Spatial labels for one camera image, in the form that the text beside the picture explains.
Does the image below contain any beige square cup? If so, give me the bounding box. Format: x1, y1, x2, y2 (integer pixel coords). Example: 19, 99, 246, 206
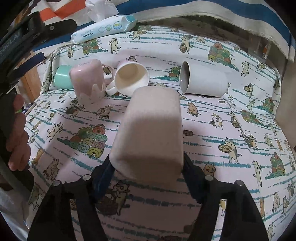
109, 86, 183, 185

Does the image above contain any mint green cup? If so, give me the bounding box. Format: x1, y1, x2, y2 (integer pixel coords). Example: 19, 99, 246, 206
54, 65, 73, 89

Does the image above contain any grey cylindrical cup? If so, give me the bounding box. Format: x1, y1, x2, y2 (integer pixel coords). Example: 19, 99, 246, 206
179, 61, 228, 97

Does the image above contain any person's left hand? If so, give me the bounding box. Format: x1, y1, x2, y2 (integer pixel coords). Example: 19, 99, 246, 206
5, 93, 32, 172

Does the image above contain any pink drip-glaze mug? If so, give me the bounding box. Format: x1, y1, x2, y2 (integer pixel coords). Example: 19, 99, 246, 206
69, 59, 115, 105

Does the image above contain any smartphone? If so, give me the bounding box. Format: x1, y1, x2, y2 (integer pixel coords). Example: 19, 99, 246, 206
22, 102, 36, 116

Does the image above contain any baby wipes pack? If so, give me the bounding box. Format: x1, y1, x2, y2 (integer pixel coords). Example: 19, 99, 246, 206
70, 1, 137, 44

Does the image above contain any white pink-base mug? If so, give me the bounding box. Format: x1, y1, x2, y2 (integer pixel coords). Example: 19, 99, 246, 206
105, 60, 149, 96

